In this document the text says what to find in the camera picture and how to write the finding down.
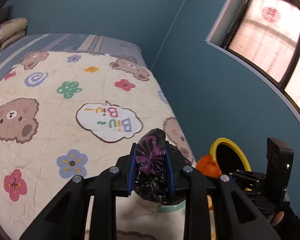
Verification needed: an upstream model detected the black plastic bag purple print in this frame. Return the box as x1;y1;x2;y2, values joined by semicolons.
134;128;191;206

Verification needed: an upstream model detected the yellow rimmed trash bin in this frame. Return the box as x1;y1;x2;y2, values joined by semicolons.
209;138;251;177

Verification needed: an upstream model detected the person right hand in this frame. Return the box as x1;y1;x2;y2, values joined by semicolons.
270;211;284;227

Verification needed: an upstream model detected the bear pattern cream quilt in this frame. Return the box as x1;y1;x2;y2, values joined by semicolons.
0;51;196;239

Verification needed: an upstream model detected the bed with striped sheet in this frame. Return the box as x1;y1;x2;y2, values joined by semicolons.
0;34;146;81

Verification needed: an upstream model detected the red paper window decoration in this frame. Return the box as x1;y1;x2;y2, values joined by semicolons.
261;7;281;23

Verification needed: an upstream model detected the beige folded blanket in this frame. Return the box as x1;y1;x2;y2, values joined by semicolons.
0;17;28;51

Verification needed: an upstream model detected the grey bed headboard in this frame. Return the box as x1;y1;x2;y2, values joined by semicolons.
0;5;13;24

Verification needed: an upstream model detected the window with dark frame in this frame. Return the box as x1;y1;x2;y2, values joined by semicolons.
207;0;300;114

